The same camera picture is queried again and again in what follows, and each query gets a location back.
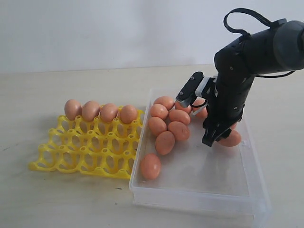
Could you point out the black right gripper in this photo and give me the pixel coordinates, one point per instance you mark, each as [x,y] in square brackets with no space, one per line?
[226,104]

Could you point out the brown egg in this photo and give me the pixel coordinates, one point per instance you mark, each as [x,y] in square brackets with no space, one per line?
[158,110]
[108,112]
[199,112]
[164,143]
[128,113]
[150,166]
[72,109]
[232,140]
[90,110]
[232,127]
[180,131]
[157,126]
[178,106]
[179,116]
[166,101]

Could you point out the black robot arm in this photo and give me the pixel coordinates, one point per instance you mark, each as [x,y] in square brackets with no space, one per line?
[274,50]

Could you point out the clear plastic container box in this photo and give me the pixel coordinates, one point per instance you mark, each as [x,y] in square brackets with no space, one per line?
[200,179]

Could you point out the yellow plastic egg tray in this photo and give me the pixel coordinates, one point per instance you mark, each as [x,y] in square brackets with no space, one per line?
[90,148]

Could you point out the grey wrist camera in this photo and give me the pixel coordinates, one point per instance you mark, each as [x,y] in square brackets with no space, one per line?
[186,95]

